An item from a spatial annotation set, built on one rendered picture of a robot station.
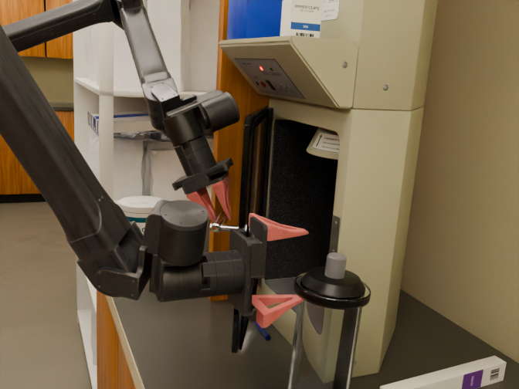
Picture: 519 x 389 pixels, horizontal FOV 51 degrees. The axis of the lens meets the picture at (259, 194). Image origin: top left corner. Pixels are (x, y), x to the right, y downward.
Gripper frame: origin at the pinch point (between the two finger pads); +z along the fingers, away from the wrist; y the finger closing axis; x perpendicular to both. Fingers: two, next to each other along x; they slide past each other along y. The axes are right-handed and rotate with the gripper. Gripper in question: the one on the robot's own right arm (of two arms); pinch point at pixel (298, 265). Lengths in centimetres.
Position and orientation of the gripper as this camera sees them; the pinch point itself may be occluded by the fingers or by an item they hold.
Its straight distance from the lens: 75.7
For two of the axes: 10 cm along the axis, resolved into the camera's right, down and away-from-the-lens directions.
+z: 9.2, -0.4, 3.8
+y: 0.5, -9.8, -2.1
